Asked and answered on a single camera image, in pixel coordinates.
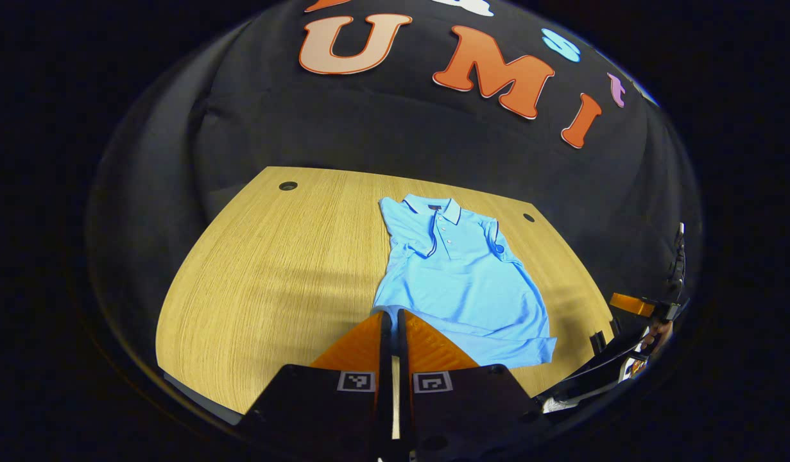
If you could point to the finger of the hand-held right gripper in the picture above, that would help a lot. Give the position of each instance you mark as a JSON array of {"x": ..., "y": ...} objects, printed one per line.
[{"x": 632, "y": 305}]

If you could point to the light blue T-shirt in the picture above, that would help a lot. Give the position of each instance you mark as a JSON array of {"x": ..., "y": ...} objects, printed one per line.
[{"x": 462, "y": 282}]

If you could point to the black and white object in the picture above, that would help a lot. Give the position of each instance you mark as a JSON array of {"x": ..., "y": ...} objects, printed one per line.
[{"x": 593, "y": 375}]

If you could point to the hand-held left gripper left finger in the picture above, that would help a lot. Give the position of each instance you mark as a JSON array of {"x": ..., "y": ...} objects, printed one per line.
[{"x": 386, "y": 346}]

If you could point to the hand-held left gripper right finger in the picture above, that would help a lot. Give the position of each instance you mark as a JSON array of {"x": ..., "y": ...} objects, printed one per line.
[{"x": 403, "y": 346}]

